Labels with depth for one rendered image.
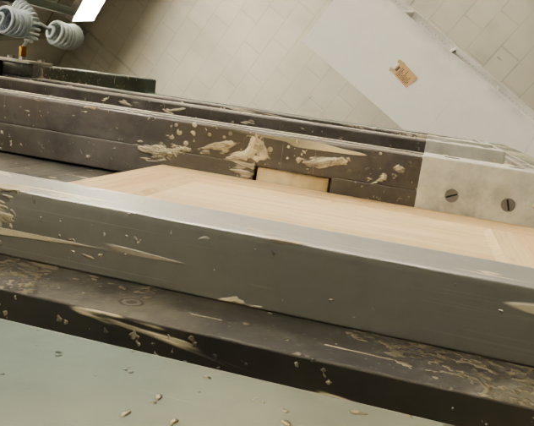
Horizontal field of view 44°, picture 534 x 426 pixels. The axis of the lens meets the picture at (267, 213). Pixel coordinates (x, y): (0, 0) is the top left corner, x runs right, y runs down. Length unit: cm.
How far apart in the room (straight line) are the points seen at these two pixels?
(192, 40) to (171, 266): 633
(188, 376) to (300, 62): 615
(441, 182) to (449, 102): 394
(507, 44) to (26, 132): 537
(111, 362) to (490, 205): 58
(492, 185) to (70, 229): 44
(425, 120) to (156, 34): 317
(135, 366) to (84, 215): 24
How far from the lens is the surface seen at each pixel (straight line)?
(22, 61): 160
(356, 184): 71
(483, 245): 57
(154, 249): 37
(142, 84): 237
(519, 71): 600
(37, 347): 17
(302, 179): 72
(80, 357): 16
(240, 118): 117
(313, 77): 626
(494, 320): 35
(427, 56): 463
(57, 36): 181
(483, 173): 70
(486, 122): 464
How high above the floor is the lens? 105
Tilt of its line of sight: 5 degrees up
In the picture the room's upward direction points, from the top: 48 degrees counter-clockwise
